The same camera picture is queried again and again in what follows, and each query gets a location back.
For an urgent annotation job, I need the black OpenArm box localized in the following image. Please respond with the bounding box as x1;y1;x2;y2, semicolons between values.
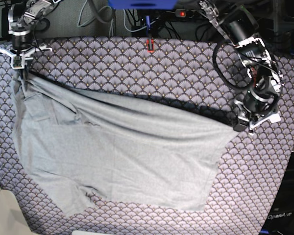
259;152;294;235

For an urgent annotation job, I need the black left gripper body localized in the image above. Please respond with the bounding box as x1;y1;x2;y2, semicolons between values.
232;89;280;133

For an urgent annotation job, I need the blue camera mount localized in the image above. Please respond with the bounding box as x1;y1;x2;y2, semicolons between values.
109;0;177;10

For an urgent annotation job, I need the light grey T-shirt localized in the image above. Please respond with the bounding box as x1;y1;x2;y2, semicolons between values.
10;74;237;216

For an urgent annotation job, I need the white cable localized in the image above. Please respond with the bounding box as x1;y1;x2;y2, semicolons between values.
77;0;115;36

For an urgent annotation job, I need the white foam board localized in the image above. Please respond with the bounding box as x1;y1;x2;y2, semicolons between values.
0;188;32;235

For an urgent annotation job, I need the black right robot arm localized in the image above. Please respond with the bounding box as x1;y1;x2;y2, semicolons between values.
7;0;60;76

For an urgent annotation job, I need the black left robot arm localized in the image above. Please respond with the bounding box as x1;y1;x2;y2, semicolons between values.
198;0;283;134

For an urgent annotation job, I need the patterned purple tablecloth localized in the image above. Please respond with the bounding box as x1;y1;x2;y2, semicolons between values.
0;37;294;235

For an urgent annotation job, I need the red table clamp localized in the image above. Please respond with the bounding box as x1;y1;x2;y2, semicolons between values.
146;39;154;52

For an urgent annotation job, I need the blue clamp handle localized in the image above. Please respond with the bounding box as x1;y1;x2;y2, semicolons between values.
145;15;151;33

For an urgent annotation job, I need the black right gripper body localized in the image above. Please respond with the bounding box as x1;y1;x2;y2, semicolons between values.
12;34;32;78

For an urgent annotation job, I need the white camera bracket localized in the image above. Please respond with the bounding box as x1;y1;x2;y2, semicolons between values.
0;44;53;70
233;99;281;135

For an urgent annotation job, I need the black power strip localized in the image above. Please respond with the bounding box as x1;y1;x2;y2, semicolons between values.
175;9;201;19

